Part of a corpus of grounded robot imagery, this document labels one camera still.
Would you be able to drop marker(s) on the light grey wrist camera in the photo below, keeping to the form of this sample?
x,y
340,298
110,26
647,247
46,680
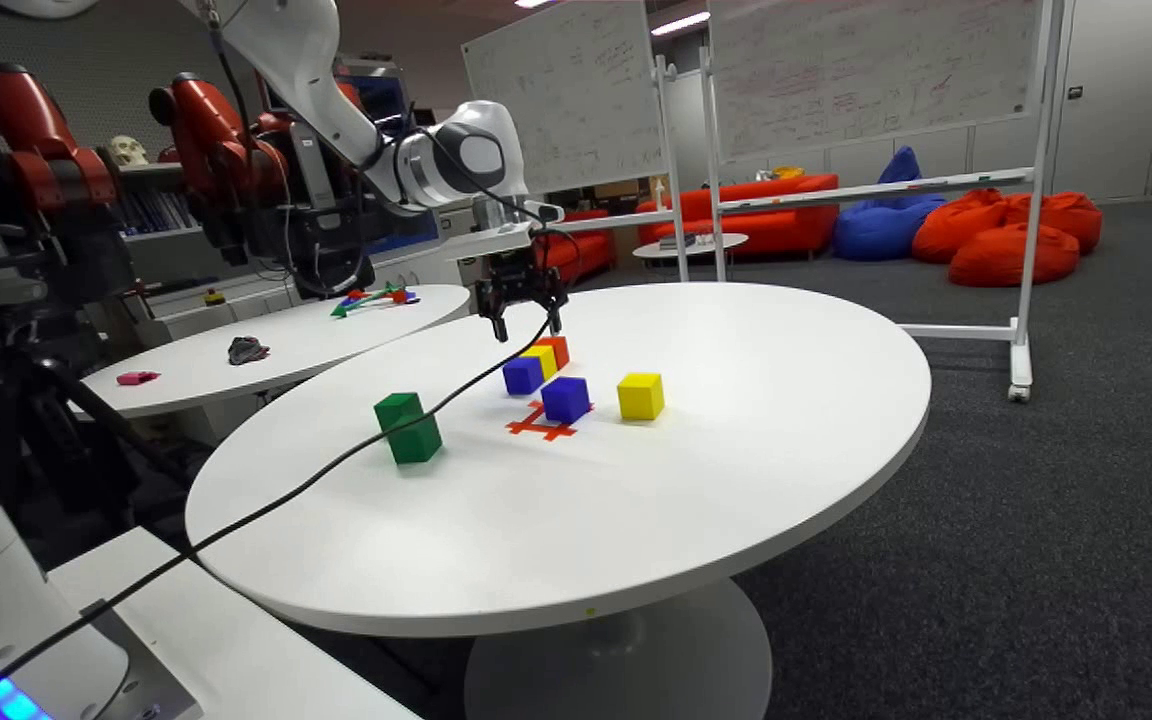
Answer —
x,y
501,240

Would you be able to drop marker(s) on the beige skull figure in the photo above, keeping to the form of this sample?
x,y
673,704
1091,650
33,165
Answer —
x,y
131,149

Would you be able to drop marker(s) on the grey base plate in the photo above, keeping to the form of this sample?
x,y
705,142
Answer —
x,y
148,666

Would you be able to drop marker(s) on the red background robot arm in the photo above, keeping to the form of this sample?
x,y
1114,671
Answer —
x,y
209,134
30,120

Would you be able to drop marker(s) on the whiteboard on white stand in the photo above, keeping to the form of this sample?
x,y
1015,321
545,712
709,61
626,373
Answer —
x,y
562,94
870,67

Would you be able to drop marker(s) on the small yellow black object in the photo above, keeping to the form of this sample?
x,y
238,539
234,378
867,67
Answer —
x,y
212,298

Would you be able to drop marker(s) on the yellow cube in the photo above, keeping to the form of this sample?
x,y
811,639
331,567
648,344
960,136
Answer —
x,y
643,399
545,363

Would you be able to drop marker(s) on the orange bean bag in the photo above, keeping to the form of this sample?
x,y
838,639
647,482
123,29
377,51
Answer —
x,y
1008,257
958,224
1076,221

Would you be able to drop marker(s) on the dark grey lump object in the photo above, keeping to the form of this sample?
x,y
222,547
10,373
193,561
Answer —
x,y
244,349

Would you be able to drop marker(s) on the ceiling light strip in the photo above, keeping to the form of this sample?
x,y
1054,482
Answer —
x,y
683,26

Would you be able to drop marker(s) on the white double door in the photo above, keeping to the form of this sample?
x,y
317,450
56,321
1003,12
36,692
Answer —
x,y
1139,94

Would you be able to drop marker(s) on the blue bean bag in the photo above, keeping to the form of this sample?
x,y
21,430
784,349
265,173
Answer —
x,y
882,224

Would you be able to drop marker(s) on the red tape cross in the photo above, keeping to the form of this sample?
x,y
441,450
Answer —
x,y
531,424

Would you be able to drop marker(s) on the red cube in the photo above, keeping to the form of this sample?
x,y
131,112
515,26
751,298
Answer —
x,y
559,349

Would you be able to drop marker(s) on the green cube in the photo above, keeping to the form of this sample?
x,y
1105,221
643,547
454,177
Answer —
x,y
416,441
396,407

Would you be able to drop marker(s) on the small round white table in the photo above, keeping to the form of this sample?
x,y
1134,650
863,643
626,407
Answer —
x,y
689,247

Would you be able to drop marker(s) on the small pink object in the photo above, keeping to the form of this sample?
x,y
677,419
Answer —
x,y
138,378

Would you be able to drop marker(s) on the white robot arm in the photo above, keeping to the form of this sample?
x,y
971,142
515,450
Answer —
x,y
298,54

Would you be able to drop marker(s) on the colourful toy pieces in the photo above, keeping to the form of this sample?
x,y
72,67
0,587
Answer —
x,y
377,298

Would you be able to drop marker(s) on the white round side table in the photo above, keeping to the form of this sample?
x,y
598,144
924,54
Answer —
x,y
281,341

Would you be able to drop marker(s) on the black camera tripod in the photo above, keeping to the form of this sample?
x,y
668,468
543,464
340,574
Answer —
x,y
0,283

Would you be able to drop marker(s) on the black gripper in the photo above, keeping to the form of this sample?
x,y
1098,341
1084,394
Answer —
x,y
521,273

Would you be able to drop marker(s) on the red sofa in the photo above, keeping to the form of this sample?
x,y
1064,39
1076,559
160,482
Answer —
x,y
778,224
581,257

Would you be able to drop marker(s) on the white table pedestal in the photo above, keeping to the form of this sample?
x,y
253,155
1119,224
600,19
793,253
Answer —
x,y
618,660

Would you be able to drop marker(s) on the blue cube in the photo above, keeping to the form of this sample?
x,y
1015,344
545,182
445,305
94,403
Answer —
x,y
521,378
567,399

